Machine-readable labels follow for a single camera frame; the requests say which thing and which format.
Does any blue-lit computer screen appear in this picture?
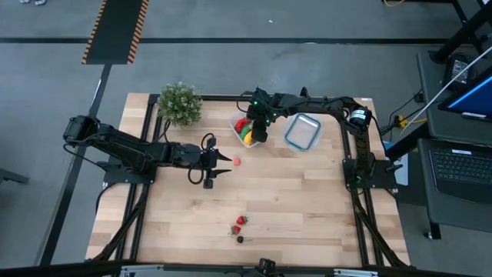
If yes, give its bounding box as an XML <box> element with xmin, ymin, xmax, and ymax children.
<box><xmin>437</xmin><ymin>72</ymin><xmax>492</xmax><ymax>124</ymax></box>

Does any black furniture foot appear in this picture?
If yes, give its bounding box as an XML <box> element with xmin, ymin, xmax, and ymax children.
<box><xmin>0</xmin><ymin>168</ymin><xmax>30</xmax><ymax>185</ymax></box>

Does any blue-rimmed clear container lid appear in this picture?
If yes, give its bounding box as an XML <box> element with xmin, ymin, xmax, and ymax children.
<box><xmin>283</xmin><ymin>111</ymin><xmax>323</xmax><ymax>152</ymax></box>

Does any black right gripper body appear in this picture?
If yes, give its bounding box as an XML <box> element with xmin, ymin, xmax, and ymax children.
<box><xmin>246</xmin><ymin>88</ymin><xmax>280</xmax><ymax>144</ymax></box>

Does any green artificial potted plant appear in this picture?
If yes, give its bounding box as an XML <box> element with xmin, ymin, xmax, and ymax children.
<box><xmin>156</xmin><ymin>81</ymin><xmax>204</xmax><ymax>128</ymax></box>

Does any silver aluminium extrusion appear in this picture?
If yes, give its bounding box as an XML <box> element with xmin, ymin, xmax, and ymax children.
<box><xmin>333</xmin><ymin>268</ymin><xmax>380</xmax><ymax>277</ymax></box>
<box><xmin>119</xmin><ymin>263</ymin><xmax>165</xmax><ymax>277</ymax></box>

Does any grey desk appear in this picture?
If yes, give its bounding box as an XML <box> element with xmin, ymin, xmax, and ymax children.
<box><xmin>417</xmin><ymin>49</ymin><xmax>492</xmax><ymax>234</ymax></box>

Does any black laptop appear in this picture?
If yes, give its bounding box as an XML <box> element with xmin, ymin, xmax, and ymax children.
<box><xmin>418</xmin><ymin>138</ymin><xmax>492</xmax><ymax>205</ymax></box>

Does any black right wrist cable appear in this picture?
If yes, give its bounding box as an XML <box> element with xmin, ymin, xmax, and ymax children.
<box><xmin>235</xmin><ymin>90</ymin><xmax>257</xmax><ymax>115</ymax></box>

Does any black metal table frame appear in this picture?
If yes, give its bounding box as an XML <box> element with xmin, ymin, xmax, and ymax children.
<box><xmin>85</xmin><ymin>86</ymin><xmax>411</xmax><ymax>270</ymax></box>

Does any black power adapter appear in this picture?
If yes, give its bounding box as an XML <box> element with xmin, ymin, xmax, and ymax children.
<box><xmin>441</xmin><ymin>52</ymin><xmax>480</xmax><ymax>92</ymax></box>

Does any clear plastic food container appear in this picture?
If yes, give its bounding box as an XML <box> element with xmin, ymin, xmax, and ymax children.
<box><xmin>229</xmin><ymin>109</ymin><xmax>270</xmax><ymax>149</ymax></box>

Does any black metal pole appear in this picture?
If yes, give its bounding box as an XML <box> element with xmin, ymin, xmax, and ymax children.
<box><xmin>428</xmin><ymin>2</ymin><xmax>492</xmax><ymax>65</ymax></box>

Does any white cable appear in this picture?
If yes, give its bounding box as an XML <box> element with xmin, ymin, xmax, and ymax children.
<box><xmin>399</xmin><ymin>45</ymin><xmax>492</xmax><ymax>134</ymax></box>

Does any black crossbar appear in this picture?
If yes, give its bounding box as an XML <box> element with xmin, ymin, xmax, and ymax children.
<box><xmin>0</xmin><ymin>259</ymin><xmax>492</xmax><ymax>277</ymax></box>

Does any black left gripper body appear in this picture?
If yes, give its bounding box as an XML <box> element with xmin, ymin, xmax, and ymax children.
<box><xmin>171</xmin><ymin>137</ymin><xmax>217</xmax><ymax>190</ymax></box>

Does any black hazard-striped floor mat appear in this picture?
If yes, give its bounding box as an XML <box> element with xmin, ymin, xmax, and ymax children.
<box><xmin>81</xmin><ymin>0</ymin><xmax>150</xmax><ymax>65</ymax></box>

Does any white paper sheet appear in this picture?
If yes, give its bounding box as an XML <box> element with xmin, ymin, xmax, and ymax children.
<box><xmin>394</xmin><ymin>153</ymin><xmax>411</xmax><ymax>186</ymax></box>

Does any red toy pepper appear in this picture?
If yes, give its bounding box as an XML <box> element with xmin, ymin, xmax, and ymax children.
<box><xmin>234</xmin><ymin>117</ymin><xmax>251</xmax><ymax>134</ymax></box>

